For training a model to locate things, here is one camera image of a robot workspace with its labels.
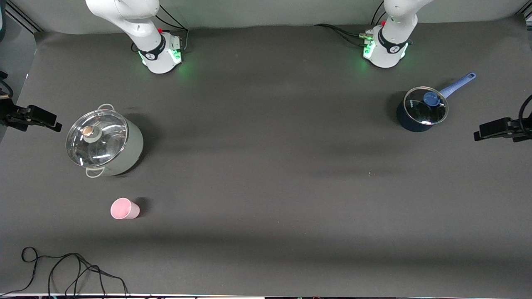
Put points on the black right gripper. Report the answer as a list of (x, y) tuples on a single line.
[(9, 112)]

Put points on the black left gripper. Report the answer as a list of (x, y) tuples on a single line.
[(513, 125)]

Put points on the pink plastic cup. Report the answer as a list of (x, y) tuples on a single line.
[(124, 209)]

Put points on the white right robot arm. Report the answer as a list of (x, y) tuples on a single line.
[(160, 58)]

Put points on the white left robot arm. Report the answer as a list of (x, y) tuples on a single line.
[(388, 54)]

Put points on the glass lid with blue knob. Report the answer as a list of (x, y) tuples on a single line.
[(419, 110)]

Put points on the dark blue saucepan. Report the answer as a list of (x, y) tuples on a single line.
[(405, 122)]

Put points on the pale green cooking pot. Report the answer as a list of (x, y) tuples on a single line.
[(133, 149)]

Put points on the dark grey table mat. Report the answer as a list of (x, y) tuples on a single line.
[(232, 265)]

